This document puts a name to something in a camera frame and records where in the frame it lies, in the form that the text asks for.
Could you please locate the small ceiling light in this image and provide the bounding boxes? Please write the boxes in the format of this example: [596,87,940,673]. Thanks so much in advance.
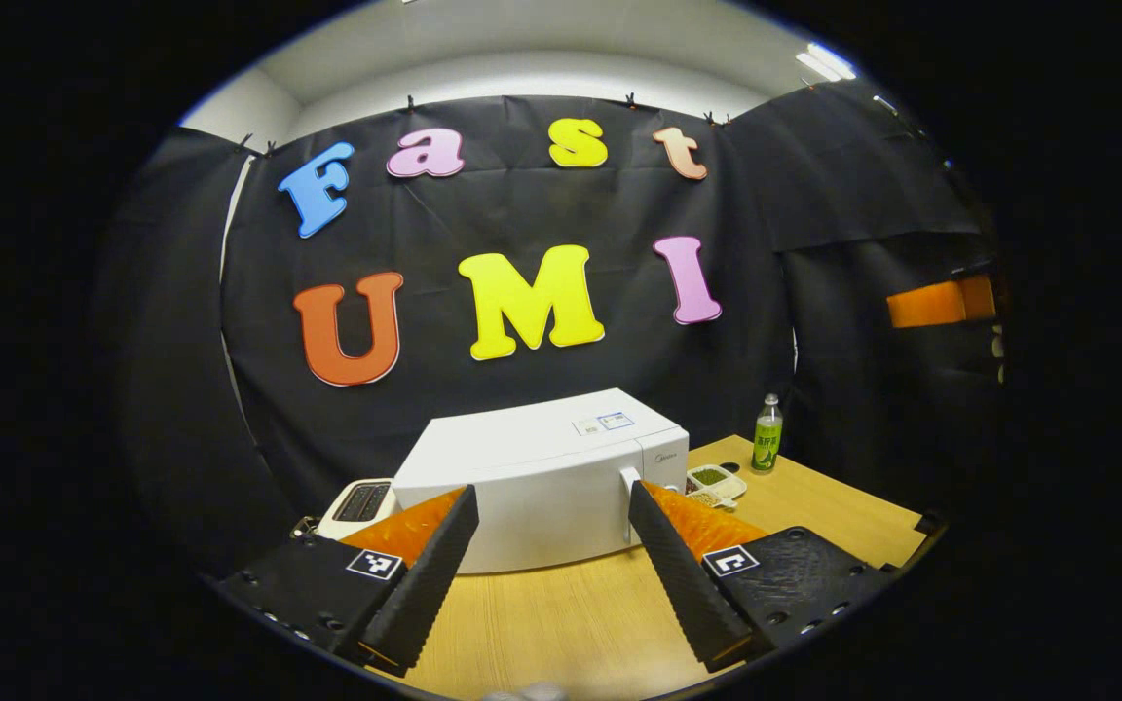
[795,42,857,84]

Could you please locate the divided white bean dish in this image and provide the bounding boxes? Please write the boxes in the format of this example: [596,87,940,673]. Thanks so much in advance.
[685,464,748,510]

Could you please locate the green drink bottle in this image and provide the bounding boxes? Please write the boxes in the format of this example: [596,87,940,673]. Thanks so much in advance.
[752,393,784,474]

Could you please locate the white toaster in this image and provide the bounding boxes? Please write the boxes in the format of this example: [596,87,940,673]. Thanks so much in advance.
[316,478,398,541]

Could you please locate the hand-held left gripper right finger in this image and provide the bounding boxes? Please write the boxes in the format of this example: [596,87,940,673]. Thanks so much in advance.
[627,479,898,673]

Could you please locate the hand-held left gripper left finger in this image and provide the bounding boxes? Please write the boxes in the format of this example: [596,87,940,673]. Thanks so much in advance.
[220,485,480,678]

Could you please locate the white microwave oven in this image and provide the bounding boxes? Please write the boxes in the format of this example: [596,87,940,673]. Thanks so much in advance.
[393,388,691,575]

